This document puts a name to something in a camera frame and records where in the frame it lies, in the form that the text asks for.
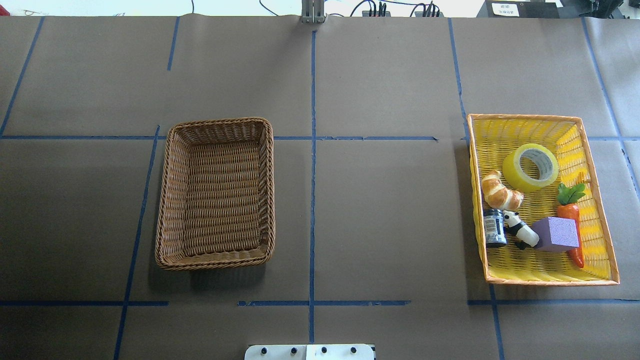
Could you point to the yellow tape roll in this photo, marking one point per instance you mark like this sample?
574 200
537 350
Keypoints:
544 161

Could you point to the brown wicker basket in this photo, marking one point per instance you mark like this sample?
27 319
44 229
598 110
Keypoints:
217 199

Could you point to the yellow plastic basket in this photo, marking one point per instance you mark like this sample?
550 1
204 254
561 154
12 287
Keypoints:
492 138

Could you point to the toy croissant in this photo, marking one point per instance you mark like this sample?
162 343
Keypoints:
497 195

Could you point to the small dark can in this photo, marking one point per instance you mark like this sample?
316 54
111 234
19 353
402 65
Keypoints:
494 228

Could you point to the panda figurine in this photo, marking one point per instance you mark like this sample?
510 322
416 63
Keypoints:
513 225

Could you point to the purple foam block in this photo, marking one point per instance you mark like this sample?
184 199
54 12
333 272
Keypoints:
556 235

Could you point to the toy carrot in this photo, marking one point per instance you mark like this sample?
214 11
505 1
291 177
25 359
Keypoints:
567 198

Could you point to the grey metal post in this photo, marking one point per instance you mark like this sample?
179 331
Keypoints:
313 12

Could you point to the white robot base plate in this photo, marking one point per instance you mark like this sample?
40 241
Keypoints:
340 351

